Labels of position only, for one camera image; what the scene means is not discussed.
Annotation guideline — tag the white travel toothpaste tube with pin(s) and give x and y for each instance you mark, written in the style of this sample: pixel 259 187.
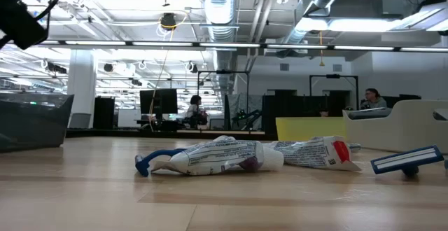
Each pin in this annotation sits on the white travel toothpaste tube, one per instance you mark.
pixel 315 152
pixel 217 157

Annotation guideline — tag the dark grey roll-on deodorant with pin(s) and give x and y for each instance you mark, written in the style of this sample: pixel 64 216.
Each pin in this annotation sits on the dark grey roll-on deodorant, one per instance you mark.
pixel 369 113

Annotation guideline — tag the black background robot arm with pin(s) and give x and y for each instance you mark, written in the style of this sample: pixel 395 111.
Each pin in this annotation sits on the black background robot arm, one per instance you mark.
pixel 250 115
pixel 200 120

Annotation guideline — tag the white building pillar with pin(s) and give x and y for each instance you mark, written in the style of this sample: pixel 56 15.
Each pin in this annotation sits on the white building pillar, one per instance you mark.
pixel 82 84

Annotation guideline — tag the grey translucent plastic bin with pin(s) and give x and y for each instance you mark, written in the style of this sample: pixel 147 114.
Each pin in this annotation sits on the grey translucent plastic bin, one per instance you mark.
pixel 35 126

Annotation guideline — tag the grey waste bin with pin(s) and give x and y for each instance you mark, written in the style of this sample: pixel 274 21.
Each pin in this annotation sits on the grey waste bin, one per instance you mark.
pixel 81 120

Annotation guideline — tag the black cabinet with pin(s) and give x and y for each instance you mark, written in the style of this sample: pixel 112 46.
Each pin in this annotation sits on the black cabinet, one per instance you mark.
pixel 104 113

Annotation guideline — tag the black computer monitor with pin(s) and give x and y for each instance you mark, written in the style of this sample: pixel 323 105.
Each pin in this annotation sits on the black computer monitor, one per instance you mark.
pixel 159 101

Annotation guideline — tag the blue disposable razor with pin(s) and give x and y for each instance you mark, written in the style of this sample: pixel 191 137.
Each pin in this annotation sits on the blue disposable razor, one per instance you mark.
pixel 143 166
pixel 354 147
pixel 406 159

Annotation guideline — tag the grey cover sheet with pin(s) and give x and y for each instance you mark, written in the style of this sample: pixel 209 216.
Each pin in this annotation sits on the grey cover sheet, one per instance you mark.
pixel 241 101

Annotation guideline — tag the wooden background table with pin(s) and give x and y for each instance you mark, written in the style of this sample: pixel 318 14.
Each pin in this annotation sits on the wooden background table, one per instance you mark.
pixel 227 132

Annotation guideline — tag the yellow plastic bin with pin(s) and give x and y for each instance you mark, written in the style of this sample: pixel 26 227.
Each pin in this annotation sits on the yellow plastic bin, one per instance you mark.
pixel 308 127

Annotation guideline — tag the white plastic bin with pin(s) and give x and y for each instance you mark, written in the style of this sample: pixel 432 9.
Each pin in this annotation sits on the white plastic bin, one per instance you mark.
pixel 402 129

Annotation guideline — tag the long ceiling light rail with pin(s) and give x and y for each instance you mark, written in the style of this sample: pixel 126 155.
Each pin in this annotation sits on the long ceiling light rail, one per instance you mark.
pixel 227 45

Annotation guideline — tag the black metal frame stand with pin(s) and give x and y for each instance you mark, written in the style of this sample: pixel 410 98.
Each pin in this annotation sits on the black metal frame stand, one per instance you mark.
pixel 332 76
pixel 222 72

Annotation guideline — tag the black partition wall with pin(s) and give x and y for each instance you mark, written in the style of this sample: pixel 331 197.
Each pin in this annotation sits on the black partition wall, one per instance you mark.
pixel 297 108

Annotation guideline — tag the grey rectangular air duct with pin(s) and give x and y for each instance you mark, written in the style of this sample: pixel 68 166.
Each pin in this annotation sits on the grey rectangular air duct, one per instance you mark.
pixel 360 7

